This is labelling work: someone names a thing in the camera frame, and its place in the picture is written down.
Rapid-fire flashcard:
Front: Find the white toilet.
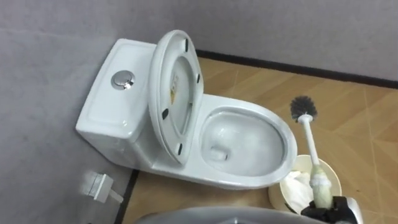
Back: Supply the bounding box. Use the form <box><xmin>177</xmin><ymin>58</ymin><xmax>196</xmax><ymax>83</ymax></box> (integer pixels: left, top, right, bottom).
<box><xmin>75</xmin><ymin>37</ymin><xmax>298</xmax><ymax>190</ymax></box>

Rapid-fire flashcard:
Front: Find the cream round waste bin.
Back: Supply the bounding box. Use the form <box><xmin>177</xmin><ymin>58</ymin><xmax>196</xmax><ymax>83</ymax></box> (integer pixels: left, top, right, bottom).
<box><xmin>268</xmin><ymin>154</ymin><xmax>343</xmax><ymax>215</ymax></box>

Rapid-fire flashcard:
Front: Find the white toilet seat and lid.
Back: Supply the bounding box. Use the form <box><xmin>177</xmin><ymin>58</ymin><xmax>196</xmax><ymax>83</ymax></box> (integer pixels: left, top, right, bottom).
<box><xmin>147</xmin><ymin>29</ymin><xmax>205</xmax><ymax>166</ymax></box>

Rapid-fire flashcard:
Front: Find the white crumpled paper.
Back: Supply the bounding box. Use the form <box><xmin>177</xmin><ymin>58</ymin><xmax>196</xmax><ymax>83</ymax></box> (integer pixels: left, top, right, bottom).
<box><xmin>280</xmin><ymin>170</ymin><xmax>314</xmax><ymax>214</ymax></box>

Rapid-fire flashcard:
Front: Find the white toilet brush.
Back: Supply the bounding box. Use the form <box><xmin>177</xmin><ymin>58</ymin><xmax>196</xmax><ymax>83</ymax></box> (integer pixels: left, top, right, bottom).
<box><xmin>290</xmin><ymin>95</ymin><xmax>333</xmax><ymax>210</ymax></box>

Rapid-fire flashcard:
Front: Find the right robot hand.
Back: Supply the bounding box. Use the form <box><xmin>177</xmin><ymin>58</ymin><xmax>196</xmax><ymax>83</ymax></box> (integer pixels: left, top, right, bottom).
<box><xmin>300</xmin><ymin>196</ymin><xmax>358</xmax><ymax>224</ymax></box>

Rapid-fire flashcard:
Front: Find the robot body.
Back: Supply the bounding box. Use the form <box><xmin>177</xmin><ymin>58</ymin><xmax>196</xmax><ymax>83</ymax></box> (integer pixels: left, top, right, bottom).
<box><xmin>136</xmin><ymin>206</ymin><xmax>327</xmax><ymax>224</ymax></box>

